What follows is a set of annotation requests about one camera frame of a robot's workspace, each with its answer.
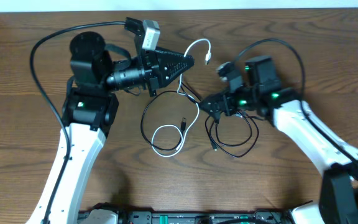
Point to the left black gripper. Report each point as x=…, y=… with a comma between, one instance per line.
x=157, y=70

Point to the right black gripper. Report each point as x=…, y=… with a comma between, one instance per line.
x=224, y=98

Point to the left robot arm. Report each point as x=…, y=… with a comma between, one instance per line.
x=89, y=110

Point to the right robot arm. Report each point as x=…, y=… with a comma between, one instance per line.
x=336, y=160

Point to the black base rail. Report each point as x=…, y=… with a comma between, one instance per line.
x=132, y=215

